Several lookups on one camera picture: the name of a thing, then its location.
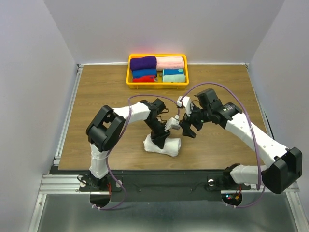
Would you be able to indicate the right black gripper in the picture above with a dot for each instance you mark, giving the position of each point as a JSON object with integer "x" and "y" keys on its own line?
{"x": 186, "y": 126}

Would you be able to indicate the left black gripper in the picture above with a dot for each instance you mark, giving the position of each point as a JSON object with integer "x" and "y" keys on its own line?
{"x": 159, "y": 139}

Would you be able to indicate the white towel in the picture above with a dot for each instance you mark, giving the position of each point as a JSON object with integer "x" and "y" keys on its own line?
{"x": 171, "y": 146}

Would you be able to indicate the purple towel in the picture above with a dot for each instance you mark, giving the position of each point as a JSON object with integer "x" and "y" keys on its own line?
{"x": 146, "y": 62}

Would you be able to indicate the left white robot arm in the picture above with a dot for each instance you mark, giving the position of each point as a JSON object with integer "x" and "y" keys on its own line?
{"x": 109, "y": 125}

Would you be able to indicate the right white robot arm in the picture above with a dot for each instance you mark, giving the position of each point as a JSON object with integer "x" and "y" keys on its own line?
{"x": 277, "y": 165}

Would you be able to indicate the yellow plastic basket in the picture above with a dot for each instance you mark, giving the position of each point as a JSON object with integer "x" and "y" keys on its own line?
{"x": 159, "y": 84}

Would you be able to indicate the teal mint rolled towel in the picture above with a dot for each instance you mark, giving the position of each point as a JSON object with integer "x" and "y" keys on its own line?
{"x": 173, "y": 76}

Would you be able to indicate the red rolled towel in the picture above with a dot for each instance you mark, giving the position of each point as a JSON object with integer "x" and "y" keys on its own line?
{"x": 144, "y": 79}

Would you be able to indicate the blue rolled towel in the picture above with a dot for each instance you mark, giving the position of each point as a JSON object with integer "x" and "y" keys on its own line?
{"x": 144, "y": 72}

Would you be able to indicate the light pink rolled towel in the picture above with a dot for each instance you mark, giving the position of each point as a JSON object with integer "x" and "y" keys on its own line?
{"x": 169, "y": 62}

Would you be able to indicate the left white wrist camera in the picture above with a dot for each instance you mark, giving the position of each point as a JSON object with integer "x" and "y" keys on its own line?
{"x": 172, "y": 123}

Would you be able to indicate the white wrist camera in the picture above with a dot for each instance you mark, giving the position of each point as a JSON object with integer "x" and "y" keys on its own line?
{"x": 186, "y": 103}
{"x": 172, "y": 123}

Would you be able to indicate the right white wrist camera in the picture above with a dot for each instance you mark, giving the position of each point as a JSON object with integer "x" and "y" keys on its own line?
{"x": 186, "y": 103}

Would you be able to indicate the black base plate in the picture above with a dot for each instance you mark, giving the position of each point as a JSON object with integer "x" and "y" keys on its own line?
{"x": 159, "y": 186}

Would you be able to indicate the aluminium frame rail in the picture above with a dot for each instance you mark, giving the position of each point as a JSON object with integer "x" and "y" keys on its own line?
{"x": 68, "y": 184}

